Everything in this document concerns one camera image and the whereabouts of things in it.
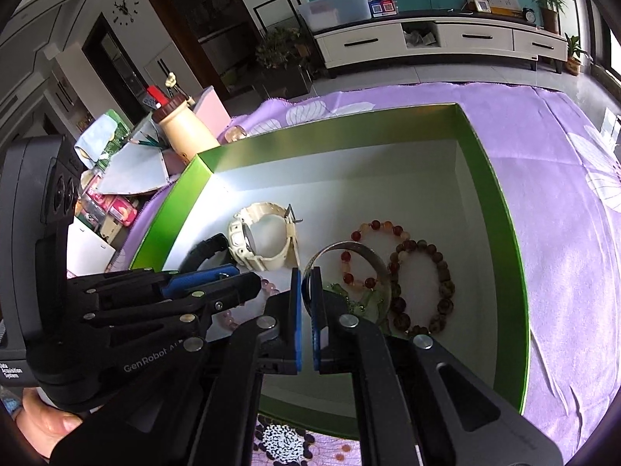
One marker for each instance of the black alarm clock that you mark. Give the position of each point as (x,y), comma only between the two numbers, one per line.
(529,15)

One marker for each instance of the clear plastic storage box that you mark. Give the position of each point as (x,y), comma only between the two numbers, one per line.
(334,9)

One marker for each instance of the black wall clock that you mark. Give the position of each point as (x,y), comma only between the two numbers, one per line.
(125,7)

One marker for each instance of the dark leafy potted plant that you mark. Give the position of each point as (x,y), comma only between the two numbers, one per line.
(281,53)

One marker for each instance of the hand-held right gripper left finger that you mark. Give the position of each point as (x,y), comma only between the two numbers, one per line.
(296,330)

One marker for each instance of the red plastic item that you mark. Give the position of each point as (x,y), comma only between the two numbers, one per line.
(154,96)

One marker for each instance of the white TV cabinet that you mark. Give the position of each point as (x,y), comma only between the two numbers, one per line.
(368,44)

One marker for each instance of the pink cans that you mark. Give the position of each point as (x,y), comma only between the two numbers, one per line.
(119,209)

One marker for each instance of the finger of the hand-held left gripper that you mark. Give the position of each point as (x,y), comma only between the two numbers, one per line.
(242,289)
(203,277)

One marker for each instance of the person's left hand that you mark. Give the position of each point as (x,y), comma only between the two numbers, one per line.
(46,422)

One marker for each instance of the tall green potted plant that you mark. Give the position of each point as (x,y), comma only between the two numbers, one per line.
(548,5)

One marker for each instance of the white wrist watch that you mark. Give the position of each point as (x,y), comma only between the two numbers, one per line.
(237,243)

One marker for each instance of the black wrist watch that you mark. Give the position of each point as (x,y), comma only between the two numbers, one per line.
(208,245)

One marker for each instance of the beige bear-shaped bottle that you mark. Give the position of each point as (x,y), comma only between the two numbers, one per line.
(185,131)

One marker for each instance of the small green potted plant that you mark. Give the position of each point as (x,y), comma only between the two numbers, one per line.
(575,56)

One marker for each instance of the silver bangle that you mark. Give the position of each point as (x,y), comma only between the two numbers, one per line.
(360,248)

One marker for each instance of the green packet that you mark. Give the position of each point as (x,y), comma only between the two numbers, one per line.
(104,136)

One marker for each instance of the grey paper folder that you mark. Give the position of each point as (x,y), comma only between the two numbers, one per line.
(133,170)

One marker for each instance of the green cardboard box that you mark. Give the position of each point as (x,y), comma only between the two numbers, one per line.
(339,189)

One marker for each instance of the white box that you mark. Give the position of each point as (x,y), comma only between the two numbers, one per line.
(90,252)

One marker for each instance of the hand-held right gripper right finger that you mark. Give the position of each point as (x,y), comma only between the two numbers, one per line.
(316,330)

